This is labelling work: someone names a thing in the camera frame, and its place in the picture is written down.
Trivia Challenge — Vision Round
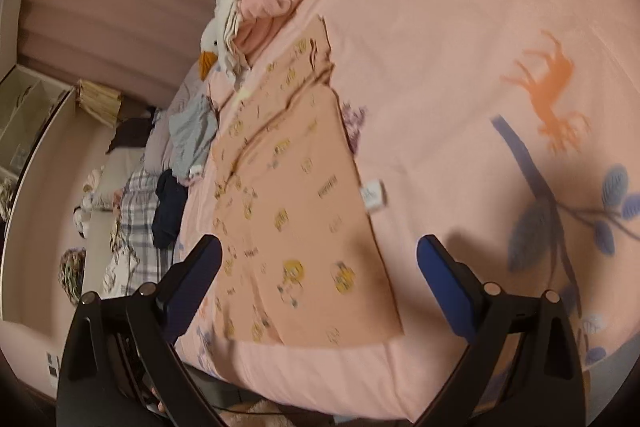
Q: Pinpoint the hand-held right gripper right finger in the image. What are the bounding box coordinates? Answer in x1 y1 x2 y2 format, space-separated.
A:
416 234 587 427

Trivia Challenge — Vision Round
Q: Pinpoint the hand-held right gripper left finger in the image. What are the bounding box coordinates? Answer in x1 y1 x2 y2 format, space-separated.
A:
55 234 223 427

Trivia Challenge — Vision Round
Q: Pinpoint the peach shirt with small prints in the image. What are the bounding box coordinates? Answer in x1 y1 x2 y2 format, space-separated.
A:
197 16 406 350

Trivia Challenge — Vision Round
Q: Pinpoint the white printed cloth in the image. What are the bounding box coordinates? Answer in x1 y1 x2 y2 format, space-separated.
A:
102 252 139 296

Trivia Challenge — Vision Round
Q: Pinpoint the navy garment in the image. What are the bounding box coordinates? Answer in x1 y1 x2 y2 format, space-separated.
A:
151 169 190 250

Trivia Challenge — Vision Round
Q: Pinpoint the plaid cloth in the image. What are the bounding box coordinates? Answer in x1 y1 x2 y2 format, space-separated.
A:
102 169 173 298

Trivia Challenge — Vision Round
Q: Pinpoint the colourful cloth pile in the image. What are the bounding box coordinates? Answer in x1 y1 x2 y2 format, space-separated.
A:
59 248 87 306

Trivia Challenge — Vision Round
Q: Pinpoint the grey-blue garment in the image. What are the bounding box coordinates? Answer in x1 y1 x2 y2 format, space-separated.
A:
169 94 221 185

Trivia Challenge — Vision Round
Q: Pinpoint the dark cloth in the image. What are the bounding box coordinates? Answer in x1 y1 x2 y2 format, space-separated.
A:
106 107 161 154

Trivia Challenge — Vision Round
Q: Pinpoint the beige ribbed bundle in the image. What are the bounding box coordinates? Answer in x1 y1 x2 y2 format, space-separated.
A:
76 79 122 128

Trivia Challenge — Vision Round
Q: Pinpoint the pink printed blanket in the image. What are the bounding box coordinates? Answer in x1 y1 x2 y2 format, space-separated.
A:
172 0 640 427

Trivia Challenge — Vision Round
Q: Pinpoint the white open shelf cabinet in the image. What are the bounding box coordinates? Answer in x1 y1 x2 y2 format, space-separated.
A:
0 64 77 323

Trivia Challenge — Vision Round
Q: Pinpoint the pink curtain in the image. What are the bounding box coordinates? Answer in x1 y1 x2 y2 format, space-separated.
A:
15 0 236 108

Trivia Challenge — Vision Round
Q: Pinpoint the pink crumpled cloth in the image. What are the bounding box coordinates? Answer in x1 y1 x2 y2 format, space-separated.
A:
234 0 297 58

